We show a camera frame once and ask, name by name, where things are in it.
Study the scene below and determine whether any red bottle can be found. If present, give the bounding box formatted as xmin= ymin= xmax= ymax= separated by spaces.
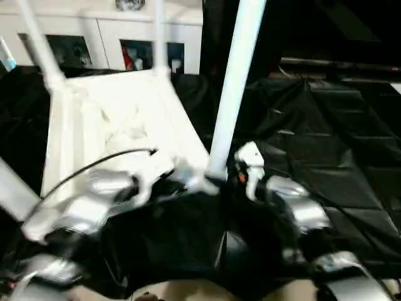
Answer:
xmin=122 ymin=46 xmax=134 ymax=70

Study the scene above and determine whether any black mat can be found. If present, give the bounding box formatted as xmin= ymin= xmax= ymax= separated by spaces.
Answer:
xmin=0 ymin=64 xmax=401 ymax=298

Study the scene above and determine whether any large black case yellow label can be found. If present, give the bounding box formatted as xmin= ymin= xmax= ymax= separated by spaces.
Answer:
xmin=202 ymin=0 xmax=283 ymax=81

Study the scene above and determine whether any white cabinet with glass doors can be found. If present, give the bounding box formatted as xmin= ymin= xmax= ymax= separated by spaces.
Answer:
xmin=0 ymin=0 xmax=204 ymax=75

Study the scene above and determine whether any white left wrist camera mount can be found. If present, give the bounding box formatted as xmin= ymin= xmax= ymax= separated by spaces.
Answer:
xmin=130 ymin=150 xmax=177 ymax=205

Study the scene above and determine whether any grey metal bar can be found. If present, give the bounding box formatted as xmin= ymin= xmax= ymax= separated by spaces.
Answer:
xmin=279 ymin=56 xmax=401 ymax=72

